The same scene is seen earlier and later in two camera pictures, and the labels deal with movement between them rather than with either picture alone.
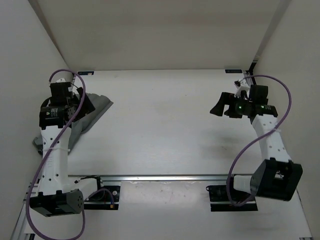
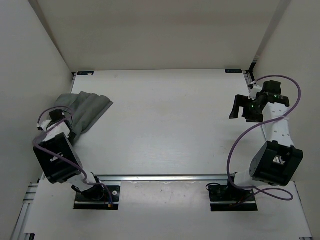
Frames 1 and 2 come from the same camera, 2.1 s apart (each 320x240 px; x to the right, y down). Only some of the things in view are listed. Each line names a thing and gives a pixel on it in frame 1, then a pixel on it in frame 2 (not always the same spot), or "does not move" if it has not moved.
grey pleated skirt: (101, 104) does not move
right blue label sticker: (233, 71) does not move
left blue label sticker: (85, 73) does not move
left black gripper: (87, 108) to (73, 135)
